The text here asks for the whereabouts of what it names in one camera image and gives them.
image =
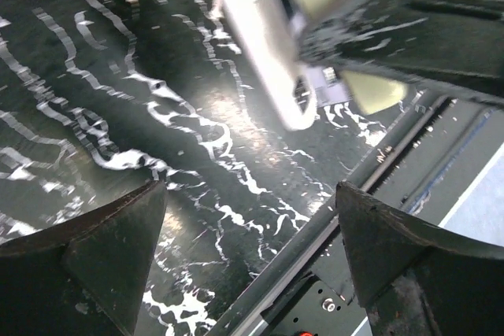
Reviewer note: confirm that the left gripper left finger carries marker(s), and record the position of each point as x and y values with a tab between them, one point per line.
85	276

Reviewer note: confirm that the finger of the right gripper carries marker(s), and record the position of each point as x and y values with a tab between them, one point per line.
452	46

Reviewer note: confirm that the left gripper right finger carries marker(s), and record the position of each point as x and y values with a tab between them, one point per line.
414	278

